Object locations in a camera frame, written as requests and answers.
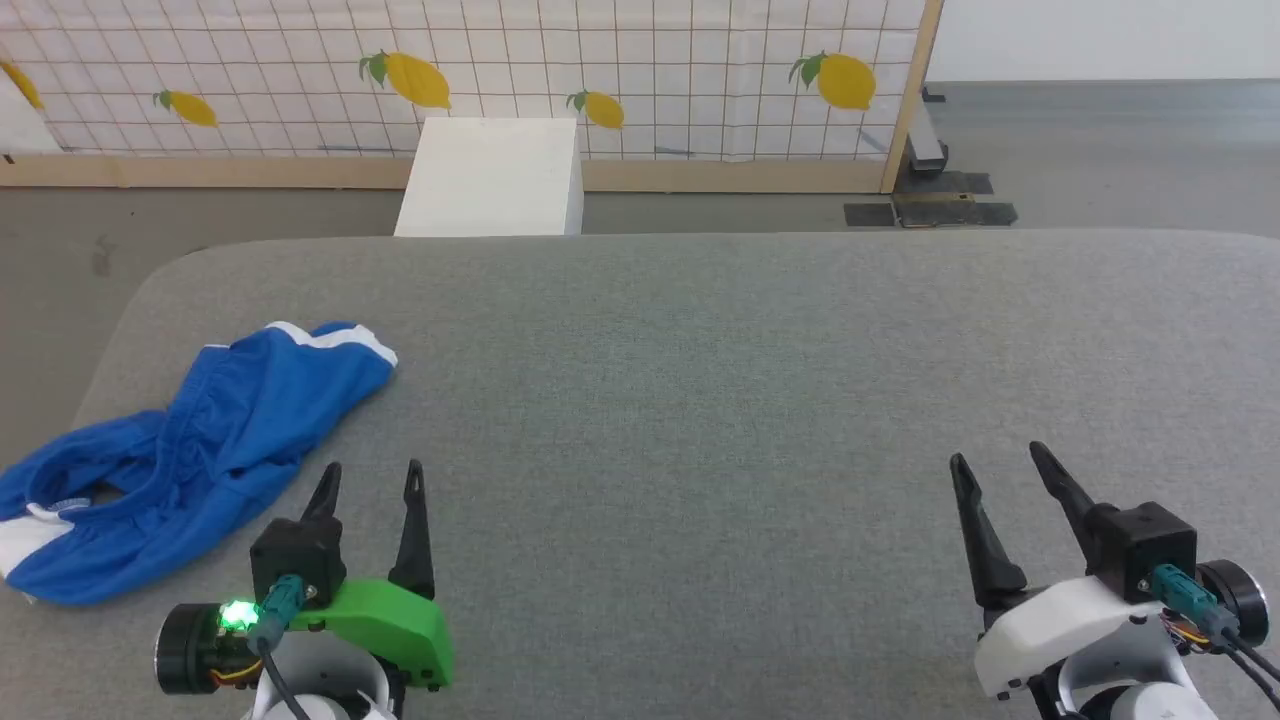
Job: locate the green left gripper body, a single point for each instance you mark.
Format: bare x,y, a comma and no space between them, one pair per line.
390,620

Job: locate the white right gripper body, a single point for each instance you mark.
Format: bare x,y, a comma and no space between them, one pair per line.
1060,625

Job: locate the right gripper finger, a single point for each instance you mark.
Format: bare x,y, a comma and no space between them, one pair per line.
1068,505
990,560

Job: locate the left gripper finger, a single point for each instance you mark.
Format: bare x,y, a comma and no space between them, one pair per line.
325,500
413,550

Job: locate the blue white basketball shorts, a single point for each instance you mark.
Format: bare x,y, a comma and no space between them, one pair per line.
220,440

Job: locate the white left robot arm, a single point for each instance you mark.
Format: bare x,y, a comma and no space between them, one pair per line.
330,670

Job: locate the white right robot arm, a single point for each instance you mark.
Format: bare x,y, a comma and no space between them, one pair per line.
1130,692

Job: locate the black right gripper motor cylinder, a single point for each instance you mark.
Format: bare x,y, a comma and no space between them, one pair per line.
1240,595

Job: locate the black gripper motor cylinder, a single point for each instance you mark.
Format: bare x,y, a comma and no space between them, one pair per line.
190,650
1240,595

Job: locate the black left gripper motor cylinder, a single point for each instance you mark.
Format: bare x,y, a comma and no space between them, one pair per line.
190,650

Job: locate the grey fabric sofa surface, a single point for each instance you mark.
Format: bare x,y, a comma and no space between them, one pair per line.
650,400

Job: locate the white rectangular box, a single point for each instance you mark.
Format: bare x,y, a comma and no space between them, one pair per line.
490,175

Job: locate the lemon print tiled partition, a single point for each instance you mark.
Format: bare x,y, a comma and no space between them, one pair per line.
250,60

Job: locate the lemon-print partition panel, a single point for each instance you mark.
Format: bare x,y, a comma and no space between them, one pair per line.
700,177

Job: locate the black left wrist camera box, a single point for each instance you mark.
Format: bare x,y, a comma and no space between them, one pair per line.
298,555

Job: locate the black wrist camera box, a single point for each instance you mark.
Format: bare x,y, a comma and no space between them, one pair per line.
298,555
1145,545

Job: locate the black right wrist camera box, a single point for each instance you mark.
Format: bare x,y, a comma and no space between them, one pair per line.
1145,545

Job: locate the black floor base plate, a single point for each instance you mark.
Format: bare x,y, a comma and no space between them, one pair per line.
935,210

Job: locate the grey metal support bracket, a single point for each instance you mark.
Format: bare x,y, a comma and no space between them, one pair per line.
925,145

